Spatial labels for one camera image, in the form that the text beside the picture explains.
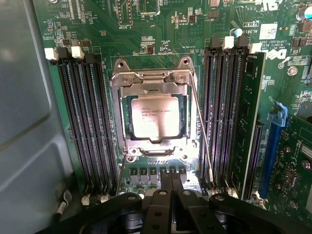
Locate silver Intel Xeon CPU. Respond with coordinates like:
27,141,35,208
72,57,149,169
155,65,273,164
130,97,182,142

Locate short dark locking lever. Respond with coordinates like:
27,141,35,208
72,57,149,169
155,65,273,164
114,152,129,197

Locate black expansion slot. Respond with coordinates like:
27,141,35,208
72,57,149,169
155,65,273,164
243,123,265,201

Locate long silver locking lever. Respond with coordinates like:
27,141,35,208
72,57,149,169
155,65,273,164
189,71,215,182

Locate black RAM slot white latches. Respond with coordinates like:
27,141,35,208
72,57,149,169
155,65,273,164
229,43,263,199
208,36,236,195
71,46,110,203
44,47,92,206

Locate blue expansion slot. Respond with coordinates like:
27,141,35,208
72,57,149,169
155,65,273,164
257,96,290,199

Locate green expansion card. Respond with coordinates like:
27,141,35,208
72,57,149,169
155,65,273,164
264,114,312,220

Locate green RAM stick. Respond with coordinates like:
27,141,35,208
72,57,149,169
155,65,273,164
231,51,267,199

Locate silver metal socket cover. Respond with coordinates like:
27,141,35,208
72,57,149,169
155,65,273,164
111,70,195,147

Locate green Dell motherboard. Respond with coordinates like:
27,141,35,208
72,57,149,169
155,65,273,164
33,0,312,214

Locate white barcode sticker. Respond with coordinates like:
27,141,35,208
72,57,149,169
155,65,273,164
258,23,279,40

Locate large silver capacitor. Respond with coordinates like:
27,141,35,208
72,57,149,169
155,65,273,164
295,6,312,22

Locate grey wire with label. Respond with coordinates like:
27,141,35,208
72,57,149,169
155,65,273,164
54,189,73,223

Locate grey computer case wall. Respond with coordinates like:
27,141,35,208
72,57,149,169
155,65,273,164
0,0,85,234

